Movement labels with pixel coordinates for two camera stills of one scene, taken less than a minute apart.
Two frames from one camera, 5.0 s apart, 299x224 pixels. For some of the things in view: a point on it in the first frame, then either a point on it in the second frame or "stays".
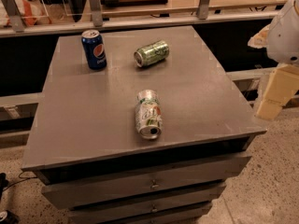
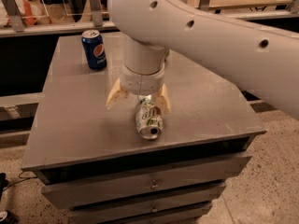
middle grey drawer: [120, 193] stays
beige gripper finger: [283, 83] → [117, 95]
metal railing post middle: [95, 7] stays
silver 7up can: [148, 114] stays
